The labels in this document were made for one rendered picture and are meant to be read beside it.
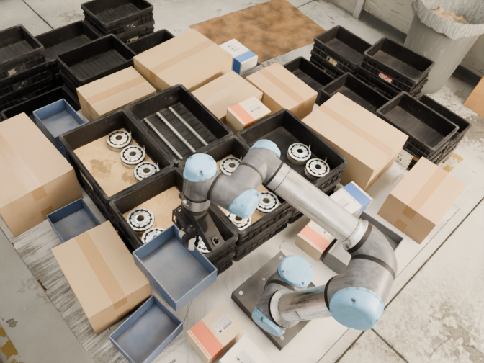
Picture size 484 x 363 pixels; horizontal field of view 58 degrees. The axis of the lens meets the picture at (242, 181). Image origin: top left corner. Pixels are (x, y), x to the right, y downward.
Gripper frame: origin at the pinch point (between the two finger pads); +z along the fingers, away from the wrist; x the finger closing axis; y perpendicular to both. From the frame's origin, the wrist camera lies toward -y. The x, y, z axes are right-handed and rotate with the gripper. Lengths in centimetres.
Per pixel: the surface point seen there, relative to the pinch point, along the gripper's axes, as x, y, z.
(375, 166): -94, -7, 14
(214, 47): -89, 96, 14
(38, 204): 22, 66, 33
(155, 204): -12.7, 37.5, 27.7
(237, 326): -7.8, -18.4, 33.8
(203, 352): 6.5, -17.7, 35.1
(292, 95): -101, 49, 17
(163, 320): 8.4, 1.6, 42.4
